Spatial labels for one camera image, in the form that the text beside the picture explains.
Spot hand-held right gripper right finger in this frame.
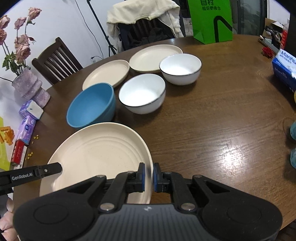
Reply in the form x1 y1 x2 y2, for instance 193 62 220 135
153 163 232 212

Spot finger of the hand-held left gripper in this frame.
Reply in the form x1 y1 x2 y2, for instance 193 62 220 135
36 162 63 179

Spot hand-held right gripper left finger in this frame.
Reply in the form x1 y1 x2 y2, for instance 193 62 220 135
66 163 146 213

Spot cream plate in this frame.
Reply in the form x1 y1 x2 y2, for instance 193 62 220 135
129 44 184 74
39 122 154 204
82 60 130 91

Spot blue bowl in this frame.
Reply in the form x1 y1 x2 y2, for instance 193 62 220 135
67 83 116 128

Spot white bowl black rim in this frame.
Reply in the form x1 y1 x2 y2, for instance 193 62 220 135
159 53 202 86
118 73 166 115

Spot person's left hand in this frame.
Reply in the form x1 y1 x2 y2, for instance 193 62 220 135
0 199 18 241

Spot red box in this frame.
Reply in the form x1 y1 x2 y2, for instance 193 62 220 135
10 139 28 166

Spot yellow-green snack box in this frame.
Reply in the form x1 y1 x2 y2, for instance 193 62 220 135
0 116 15 171

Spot scattered yellow kernels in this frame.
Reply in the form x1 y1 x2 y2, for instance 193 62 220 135
26 135 40 160

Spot purple tissue pack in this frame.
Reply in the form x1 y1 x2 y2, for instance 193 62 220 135
16 116 37 145
18 100 44 120

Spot pink wrapped roll pack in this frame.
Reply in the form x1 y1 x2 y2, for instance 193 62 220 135
11 67 51 109

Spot dark wooden slatted chair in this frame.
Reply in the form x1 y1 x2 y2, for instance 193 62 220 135
32 37 84 86

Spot dried pink flowers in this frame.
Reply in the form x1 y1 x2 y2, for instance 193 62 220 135
0 7 37 76

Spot dark blue garment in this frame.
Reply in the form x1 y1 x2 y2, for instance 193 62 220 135
119 23 139 50

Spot black crumpled garment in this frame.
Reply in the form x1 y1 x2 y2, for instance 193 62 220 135
148 28 175 43

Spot wooden chair with cushion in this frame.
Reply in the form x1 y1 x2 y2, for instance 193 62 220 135
117 18 176 52

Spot black tripod stand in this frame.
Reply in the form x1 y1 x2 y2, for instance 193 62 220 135
86 0 118 57

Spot green paper bag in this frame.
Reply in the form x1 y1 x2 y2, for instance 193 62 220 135
187 0 233 44

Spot chair with draped clothes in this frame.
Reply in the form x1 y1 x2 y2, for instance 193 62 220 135
107 1 184 39

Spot blue tissue box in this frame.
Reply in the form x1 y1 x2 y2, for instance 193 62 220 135
272 49 296 92

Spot red artificial flower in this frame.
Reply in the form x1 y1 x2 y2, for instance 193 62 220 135
262 46 277 58

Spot glass door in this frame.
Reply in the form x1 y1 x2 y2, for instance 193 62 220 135
232 0 265 35

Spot red white packet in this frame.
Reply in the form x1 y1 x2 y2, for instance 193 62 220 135
282 30 290 50

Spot cardboard box with clutter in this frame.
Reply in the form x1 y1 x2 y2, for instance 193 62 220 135
264 17 290 39

